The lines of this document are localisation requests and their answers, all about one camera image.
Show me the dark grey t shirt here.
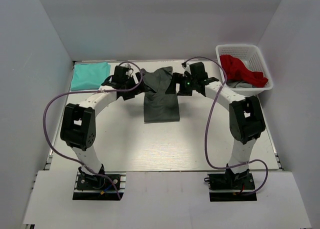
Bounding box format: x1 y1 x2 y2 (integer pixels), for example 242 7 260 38
142 66 180 124

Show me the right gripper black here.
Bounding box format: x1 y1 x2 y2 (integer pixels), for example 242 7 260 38
165 73 197 97

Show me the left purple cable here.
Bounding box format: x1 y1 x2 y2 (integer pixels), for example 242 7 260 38
42 61 144 201

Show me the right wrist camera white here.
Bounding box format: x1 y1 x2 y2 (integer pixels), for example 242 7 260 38
181 61 191 75

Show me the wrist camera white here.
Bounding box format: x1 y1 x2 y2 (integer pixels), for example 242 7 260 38
181 61 191 75
124 63 134 78

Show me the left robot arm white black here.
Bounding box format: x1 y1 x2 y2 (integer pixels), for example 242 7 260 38
60 64 144 189

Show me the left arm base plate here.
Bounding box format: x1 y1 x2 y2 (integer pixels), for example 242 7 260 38
72 172 126 201

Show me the red t shirt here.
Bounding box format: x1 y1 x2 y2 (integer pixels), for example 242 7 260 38
219 55 269 88

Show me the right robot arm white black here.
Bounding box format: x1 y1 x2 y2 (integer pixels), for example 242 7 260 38
166 62 266 189

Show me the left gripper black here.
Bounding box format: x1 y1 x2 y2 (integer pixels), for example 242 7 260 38
123 72 149 101

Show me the white plastic basket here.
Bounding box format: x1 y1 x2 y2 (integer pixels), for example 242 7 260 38
215 44 274 97

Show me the light grey t shirt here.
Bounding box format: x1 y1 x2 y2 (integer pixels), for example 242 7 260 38
226 80 256 89

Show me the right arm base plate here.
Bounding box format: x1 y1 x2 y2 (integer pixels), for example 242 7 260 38
203 173 257 202

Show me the folded teal t shirt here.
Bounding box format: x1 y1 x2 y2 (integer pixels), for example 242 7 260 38
70 62 111 91

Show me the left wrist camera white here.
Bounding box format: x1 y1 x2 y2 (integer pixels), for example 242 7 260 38
124 63 134 78

